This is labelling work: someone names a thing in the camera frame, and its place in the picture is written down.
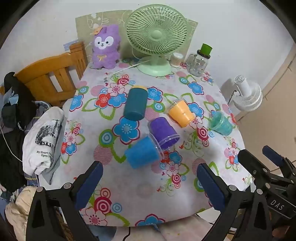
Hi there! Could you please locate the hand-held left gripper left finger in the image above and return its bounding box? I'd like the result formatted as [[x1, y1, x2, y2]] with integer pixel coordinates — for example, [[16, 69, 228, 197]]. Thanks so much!
[[26, 161, 103, 241]]

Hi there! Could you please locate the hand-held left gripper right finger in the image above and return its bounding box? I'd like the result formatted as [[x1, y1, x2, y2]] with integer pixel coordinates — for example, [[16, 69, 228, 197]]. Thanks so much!
[[196, 163, 271, 241]]

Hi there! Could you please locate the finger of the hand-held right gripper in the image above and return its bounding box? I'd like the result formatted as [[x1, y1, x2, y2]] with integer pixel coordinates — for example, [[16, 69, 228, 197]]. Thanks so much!
[[238, 149, 292, 186], [262, 146, 296, 175]]

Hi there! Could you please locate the blue cup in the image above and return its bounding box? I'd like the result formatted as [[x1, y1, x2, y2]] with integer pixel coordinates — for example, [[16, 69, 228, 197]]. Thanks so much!
[[124, 134, 165, 169]]

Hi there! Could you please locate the green translucent cup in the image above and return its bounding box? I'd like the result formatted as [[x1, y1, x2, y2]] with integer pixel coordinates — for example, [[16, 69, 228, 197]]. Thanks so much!
[[208, 111, 234, 136]]

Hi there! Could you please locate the purple cup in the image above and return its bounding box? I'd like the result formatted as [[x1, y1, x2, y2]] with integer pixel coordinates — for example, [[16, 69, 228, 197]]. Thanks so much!
[[149, 117, 181, 150]]

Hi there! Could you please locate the orange cup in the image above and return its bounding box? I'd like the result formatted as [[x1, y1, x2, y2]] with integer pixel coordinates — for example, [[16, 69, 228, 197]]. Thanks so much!
[[167, 99, 197, 128]]

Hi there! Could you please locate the dark teal cup yellow rim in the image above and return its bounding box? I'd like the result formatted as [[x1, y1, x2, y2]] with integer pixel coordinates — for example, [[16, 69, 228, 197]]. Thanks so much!
[[123, 85, 149, 121]]

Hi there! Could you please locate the floral tablecloth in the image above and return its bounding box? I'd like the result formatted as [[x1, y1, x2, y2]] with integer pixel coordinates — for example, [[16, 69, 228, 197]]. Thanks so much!
[[59, 57, 253, 228]]

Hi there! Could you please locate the white printed shirt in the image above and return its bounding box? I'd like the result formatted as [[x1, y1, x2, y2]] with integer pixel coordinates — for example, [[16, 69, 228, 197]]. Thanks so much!
[[22, 107, 65, 185]]

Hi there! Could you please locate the white floor fan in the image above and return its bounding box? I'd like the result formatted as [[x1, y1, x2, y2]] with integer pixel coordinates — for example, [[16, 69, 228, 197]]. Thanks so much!
[[228, 75, 263, 113]]

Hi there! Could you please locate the beige jacket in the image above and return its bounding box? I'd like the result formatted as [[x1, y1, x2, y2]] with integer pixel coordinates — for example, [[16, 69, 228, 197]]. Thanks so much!
[[5, 185, 68, 241]]

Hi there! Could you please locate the grey denim garment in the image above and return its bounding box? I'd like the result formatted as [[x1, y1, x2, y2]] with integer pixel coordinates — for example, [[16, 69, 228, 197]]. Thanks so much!
[[32, 100, 52, 124]]

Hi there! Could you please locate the dark clothing pile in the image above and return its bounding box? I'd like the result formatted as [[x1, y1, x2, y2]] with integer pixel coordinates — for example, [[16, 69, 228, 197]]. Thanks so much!
[[0, 72, 36, 193]]

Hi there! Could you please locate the glass jar mug green lid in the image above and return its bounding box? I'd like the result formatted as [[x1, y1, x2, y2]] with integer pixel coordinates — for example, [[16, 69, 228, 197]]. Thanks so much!
[[186, 43, 213, 77]]

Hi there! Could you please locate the wooden chair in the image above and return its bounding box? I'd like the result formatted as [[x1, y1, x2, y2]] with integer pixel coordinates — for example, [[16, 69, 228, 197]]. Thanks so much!
[[13, 41, 88, 108]]

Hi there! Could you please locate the cotton swab container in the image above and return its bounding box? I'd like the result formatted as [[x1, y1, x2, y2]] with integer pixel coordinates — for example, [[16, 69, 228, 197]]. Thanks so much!
[[170, 52, 184, 68]]

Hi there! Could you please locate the purple plush toy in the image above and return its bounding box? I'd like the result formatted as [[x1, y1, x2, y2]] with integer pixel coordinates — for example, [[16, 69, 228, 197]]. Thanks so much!
[[92, 24, 122, 70]]

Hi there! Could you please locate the green table fan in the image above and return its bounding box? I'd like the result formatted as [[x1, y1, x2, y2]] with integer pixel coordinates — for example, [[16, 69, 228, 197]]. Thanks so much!
[[125, 5, 188, 77]]

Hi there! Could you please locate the white fan cable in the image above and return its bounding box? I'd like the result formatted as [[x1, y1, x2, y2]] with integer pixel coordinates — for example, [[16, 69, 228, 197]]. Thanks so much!
[[110, 61, 149, 76]]

